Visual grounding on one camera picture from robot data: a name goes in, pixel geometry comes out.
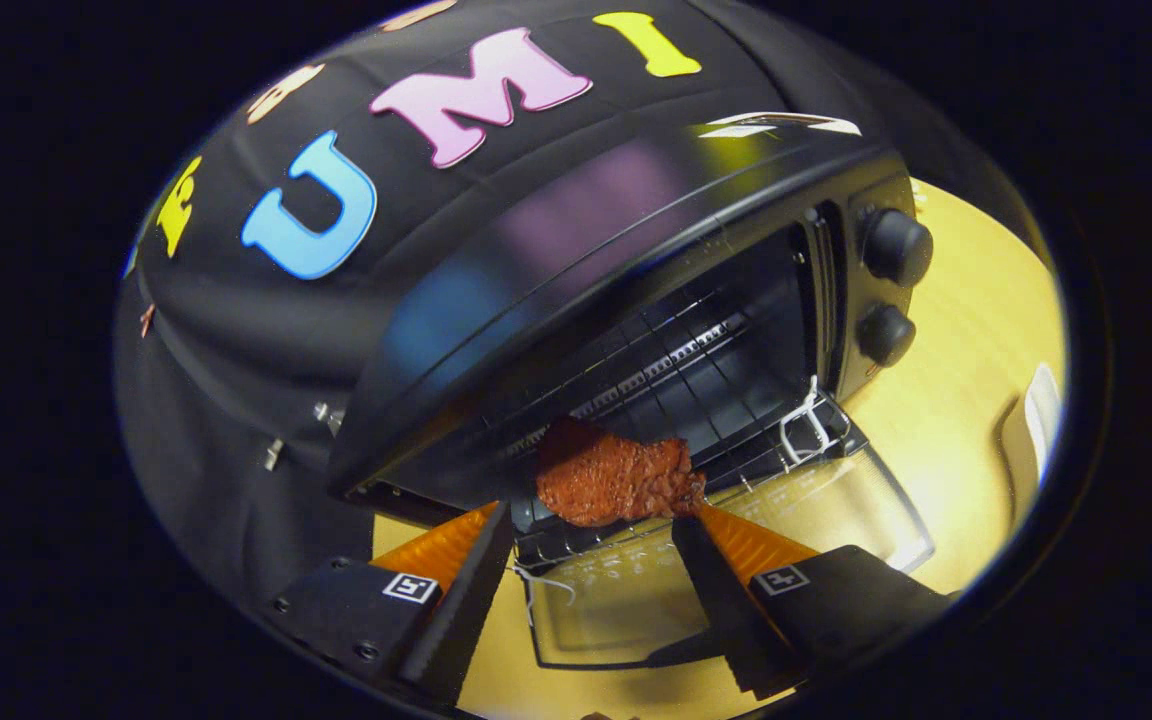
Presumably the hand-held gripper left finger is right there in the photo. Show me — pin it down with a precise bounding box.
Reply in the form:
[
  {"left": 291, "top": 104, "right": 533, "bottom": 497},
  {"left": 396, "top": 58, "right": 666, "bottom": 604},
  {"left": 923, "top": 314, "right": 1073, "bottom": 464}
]
[{"left": 271, "top": 500, "right": 517, "bottom": 706}]

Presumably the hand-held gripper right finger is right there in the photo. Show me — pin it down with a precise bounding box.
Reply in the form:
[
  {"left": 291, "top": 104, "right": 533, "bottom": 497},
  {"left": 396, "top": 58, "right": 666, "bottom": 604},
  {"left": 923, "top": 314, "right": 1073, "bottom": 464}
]
[{"left": 671, "top": 505, "right": 952, "bottom": 701}]

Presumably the reddish brown meat slice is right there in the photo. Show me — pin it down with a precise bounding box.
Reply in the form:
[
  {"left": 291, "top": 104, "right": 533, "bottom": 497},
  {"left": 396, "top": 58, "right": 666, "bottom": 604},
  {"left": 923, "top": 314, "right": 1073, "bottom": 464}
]
[{"left": 534, "top": 417, "right": 707, "bottom": 528}]

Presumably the black toaster oven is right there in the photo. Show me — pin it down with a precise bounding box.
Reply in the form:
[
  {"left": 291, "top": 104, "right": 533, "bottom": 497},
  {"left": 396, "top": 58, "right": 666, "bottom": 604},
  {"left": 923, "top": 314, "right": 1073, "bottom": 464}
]
[{"left": 326, "top": 125, "right": 937, "bottom": 671}]

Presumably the white foam tray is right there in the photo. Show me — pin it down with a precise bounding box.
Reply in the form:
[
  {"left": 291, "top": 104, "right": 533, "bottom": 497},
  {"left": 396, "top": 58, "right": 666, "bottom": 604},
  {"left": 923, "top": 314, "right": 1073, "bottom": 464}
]
[{"left": 996, "top": 362, "right": 1064, "bottom": 521}]

